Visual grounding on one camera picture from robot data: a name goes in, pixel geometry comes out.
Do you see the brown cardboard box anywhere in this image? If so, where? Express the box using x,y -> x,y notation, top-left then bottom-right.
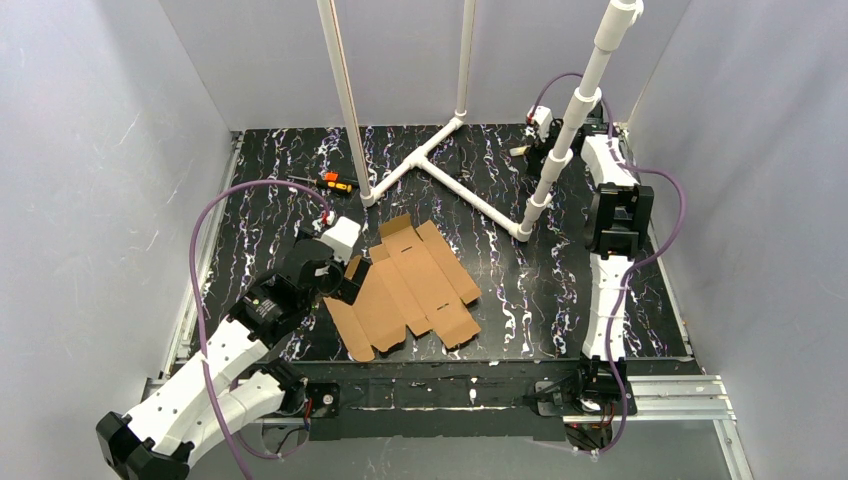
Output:
324,214 -> 481,362

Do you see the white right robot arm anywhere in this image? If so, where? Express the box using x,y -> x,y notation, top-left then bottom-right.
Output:
573,104 -> 654,363

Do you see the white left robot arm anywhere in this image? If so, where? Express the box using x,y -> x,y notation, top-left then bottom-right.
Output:
96,238 -> 371,479

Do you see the yellow marker pen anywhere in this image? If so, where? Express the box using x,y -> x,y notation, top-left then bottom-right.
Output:
509,146 -> 528,157

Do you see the orange yellow black screwdriver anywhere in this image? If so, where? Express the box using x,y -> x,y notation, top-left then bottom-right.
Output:
287,172 -> 358,195

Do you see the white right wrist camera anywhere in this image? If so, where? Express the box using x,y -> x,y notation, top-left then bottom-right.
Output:
525,105 -> 554,142

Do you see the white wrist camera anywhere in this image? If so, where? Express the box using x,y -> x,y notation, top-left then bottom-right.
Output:
318,216 -> 362,264
525,105 -> 554,142

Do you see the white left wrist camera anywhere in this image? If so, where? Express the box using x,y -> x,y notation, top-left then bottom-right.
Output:
318,216 -> 362,264

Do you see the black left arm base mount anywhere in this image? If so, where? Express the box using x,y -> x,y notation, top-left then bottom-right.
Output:
260,359 -> 341,423

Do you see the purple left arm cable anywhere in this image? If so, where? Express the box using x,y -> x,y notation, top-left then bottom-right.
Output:
188,178 -> 333,480

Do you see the white PVC pipe frame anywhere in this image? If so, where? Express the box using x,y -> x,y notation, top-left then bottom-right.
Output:
316,0 -> 645,243

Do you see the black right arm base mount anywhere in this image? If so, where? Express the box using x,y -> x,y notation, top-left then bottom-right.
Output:
521,355 -> 638,416

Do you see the aluminium rail frame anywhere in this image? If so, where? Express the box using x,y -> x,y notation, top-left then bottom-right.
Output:
142,129 -> 757,480

